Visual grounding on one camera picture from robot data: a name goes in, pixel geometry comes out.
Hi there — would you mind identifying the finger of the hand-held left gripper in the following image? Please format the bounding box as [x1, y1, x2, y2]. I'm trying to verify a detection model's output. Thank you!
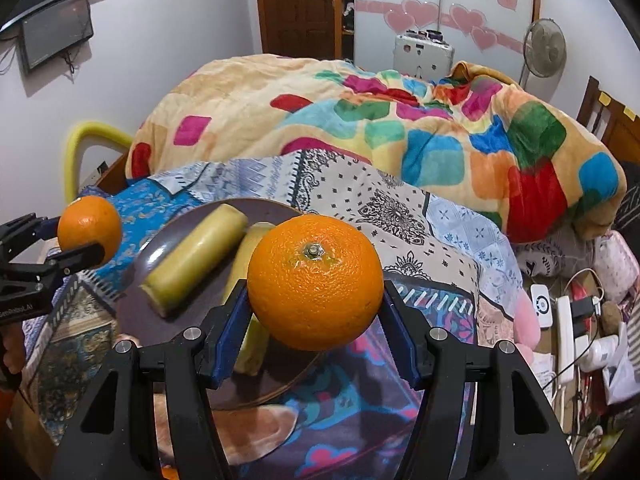
[30, 241, 107, 282]
[0, 213, 63, 252]

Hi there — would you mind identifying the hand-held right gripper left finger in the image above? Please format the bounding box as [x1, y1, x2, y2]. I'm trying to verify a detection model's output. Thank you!
[50, 280, 252, 480]

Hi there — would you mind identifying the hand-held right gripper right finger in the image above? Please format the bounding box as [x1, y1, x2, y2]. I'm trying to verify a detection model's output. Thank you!
[381, 281, 581, 480]

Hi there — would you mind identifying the small orange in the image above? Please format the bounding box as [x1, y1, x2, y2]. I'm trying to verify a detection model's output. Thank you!
[56, 195, 123, 267]

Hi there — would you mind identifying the dark round plate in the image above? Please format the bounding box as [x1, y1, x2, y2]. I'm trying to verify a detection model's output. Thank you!
[116, 199, 332, 411]

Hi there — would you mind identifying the large orange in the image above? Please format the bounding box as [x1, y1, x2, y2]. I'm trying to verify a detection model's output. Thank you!
[246, 214, 385, 352]

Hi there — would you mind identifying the person's left hand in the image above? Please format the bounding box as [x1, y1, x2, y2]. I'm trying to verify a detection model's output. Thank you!
[0, 329, 27, 390]

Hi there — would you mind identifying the yellow-green banana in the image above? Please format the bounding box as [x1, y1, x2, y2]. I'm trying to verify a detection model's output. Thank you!
[220, 221, 277, 377]
[140, 205, 249, 319]

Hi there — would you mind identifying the yellow foam tube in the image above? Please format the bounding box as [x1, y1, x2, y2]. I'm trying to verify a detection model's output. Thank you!
[65, 121, 135, 202]

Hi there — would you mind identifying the pink plush toy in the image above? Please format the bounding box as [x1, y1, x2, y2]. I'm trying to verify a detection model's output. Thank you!
[510, 290, 544, 362]

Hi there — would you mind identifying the patterned bedsheet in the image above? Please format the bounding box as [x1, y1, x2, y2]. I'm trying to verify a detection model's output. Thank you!
[10, 149, 527, 480]

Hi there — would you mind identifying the white round-marked charger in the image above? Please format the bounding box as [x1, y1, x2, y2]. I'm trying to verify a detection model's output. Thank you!
[530, 284, 554, 331]

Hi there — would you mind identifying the white power strip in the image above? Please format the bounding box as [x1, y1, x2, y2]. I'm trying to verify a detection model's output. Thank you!
[554, 295, 577, 387]

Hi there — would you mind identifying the white leaf-print pillow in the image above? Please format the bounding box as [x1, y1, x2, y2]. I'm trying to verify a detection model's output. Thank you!
[515, 239, 587, 281]

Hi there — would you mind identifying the black power adapter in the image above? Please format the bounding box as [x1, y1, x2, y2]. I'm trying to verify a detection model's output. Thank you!
[572, 297, 604, 322]

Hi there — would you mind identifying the white plastic bottle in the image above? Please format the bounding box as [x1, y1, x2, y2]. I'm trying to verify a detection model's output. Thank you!
[581, 334, 622, 374]

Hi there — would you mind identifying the colourful checked blanket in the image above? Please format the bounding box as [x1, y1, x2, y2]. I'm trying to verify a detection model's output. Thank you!
[125, 54, 629, 247]

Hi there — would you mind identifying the pink patterned pillow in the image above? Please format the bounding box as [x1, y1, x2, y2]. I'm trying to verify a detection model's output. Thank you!
[592, 232, 640, 307]

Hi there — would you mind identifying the white machine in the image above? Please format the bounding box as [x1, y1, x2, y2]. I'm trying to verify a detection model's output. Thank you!
[393, 30, 456, 79]

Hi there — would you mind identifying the wooden headboard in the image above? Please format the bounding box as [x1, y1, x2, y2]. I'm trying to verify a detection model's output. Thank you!
[575, 76, 640, 167]

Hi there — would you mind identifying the standing fan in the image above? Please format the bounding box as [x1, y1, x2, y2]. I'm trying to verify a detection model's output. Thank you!
[517, 18, 568, 92]

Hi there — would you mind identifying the wooden door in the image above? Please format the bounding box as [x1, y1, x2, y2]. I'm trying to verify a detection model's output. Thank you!
[254, 0, 346, 61]

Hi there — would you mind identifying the wooden bed frame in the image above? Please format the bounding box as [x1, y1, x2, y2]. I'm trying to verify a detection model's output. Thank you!
[94, 154, 134, 197]

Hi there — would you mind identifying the wall-mounted screen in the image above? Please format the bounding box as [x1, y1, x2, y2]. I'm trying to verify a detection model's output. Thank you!
[17, 0, 96, 74]

